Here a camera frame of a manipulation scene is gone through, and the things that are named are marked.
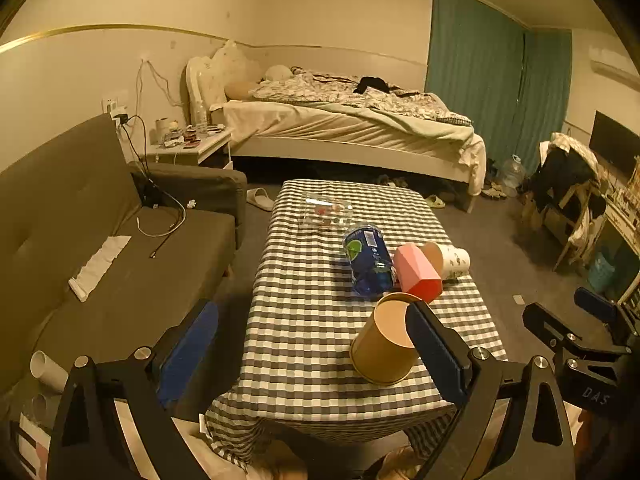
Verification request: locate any large clear water jug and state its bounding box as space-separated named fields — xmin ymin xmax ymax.
xmin=499 ymin=154 xmax=527 ymax=197

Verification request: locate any green curtain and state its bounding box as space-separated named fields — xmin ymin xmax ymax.
xmin=424 ymin=0 xmax=574 ymax=159

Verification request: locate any black garment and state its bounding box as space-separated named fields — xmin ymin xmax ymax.
xmin=352 ymin=76 xmax=392 ymax=95

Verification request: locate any white nightstand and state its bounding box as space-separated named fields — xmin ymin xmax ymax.
xmin=144 ymin=127 xmax=235 ymax=171

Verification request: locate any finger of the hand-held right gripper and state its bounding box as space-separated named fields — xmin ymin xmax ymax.
xmin=574 ymin=287 xmax=640 ymax=336
xmin=522 ymin=302 xmax=632 ymax=357

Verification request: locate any white bed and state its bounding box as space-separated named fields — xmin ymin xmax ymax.
xmin=185 ymin=40 xmax=487 ymax=214

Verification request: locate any floral patterned blanket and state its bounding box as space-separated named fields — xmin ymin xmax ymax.
xmin=248 ymin=70 xmax=474 ymax=127

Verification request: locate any pink faceted cup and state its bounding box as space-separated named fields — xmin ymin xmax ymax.
xmin=394 ymin=243 xmax=444 ymax=304

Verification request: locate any wooden chair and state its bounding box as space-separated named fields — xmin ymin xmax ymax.
xmin=522 ymin=132 xmax=609 ymax=275

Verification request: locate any grey fabric sofa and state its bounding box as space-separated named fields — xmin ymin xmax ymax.
xmin=0 ymin=112 xmax=249 ymax=411

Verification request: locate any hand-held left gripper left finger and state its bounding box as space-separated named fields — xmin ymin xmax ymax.
xmin=47 ymin=299 xmax=221 ymax=480

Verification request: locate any brown paper cup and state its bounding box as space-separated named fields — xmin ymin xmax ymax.
xmin=349 ymin=292 xmax=427 ymax=387

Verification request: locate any blue plastic bottle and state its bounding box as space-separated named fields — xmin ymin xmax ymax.
xmin=342 ymin=222 xmax=396 ymax=297

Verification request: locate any black cable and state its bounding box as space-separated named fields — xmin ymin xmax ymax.
xmin=116 ymin=114 xmax=177 ymax=260

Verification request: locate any white air conditioner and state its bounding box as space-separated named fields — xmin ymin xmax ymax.
xmin=588 ymin=45 xmax=640 ymax=81

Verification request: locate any black jacket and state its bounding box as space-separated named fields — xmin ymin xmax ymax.
xmin=529 ymin=147 xmax=607 ymax=217

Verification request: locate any grey checkered tablecloth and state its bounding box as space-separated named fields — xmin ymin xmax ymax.
xmin=204 ymin=178 xmax=509 ymax=462

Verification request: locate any white hanging cable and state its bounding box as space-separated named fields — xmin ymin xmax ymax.
xmin=136 ymin=57 xmax=190 ymax=109

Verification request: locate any white patterned paper cup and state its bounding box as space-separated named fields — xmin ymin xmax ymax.
xmin=421 ymin=241 xmax=472 ymax=283

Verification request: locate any wall power charger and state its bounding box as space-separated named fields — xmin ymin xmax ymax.
xmin=102 ymin=97 xmax=131 ymax=127

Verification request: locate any beige pillow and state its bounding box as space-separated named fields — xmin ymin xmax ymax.
xmin=224 ymin=80 xmax=262 ymax=101

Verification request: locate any white folded cloth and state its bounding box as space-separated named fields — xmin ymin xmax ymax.
xmin=68 ymin=234 xmax=133 ymax=303

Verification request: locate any clear plastic container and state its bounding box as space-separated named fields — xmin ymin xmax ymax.
xmin=298 ymin=192 xmax=355 ymax=231

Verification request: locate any white slipper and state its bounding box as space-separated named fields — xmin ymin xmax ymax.
xmin=246 ymin=187 xmax=275 ymax=212

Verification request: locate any teal bin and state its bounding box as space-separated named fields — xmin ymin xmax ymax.
xmin=587 ymin=249 xmax=617 ymax=294

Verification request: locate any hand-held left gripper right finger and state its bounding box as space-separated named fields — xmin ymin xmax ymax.
xmin=405 ymin=301 xmax=576 ymax=480

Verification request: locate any black television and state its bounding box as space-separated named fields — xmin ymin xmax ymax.
xmin=588 ymin=110 xmax=640 ymax=179

